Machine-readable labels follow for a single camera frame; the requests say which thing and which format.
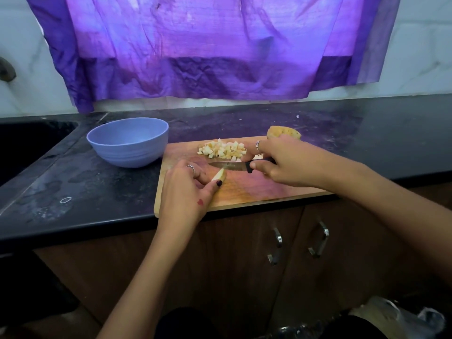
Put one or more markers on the person's left hand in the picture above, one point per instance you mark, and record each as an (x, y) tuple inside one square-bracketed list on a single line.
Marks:
[(182, 201)]

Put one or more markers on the person's right hand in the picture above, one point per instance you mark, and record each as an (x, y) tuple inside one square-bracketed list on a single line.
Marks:
[(296, 162)]

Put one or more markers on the rounded potato end piece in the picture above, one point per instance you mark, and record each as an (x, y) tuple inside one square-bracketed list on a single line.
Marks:
[(284, 131)]

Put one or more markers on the tan potato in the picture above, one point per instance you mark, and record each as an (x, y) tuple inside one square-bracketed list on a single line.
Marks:
[(219, 175)]

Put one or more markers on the pile of diced potato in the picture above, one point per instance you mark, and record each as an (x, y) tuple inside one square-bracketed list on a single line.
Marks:
[(222, 149)]

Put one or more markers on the blue bowl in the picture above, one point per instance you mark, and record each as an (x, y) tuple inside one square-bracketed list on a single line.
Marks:
[(127, 143)]

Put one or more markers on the person's right forearm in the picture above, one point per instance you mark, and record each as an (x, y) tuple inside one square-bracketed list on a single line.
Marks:
[(402, 222)]

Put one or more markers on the person's left forearm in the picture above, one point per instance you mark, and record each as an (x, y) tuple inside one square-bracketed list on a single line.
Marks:
[(141, 289)]

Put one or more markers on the person's dark trousers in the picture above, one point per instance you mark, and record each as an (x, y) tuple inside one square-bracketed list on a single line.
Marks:
[(191, 325)]

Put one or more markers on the wooden cutting board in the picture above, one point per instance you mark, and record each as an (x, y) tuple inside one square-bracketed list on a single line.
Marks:
[(247, 194)]

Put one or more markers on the white rubber band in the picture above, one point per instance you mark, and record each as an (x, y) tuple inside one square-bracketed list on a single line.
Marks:
[(61, 200)]

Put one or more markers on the purple cloth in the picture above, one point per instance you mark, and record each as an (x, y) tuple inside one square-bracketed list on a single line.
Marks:
[(212, 46)]

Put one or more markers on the dark sink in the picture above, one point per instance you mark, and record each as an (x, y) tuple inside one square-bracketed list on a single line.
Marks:
[(28, 148)]

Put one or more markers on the red and white plastic bag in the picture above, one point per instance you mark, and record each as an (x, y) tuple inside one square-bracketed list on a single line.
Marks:
[(402, 317)]

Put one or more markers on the metal faucet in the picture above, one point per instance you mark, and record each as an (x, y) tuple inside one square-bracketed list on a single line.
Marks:
[(5, 69)]

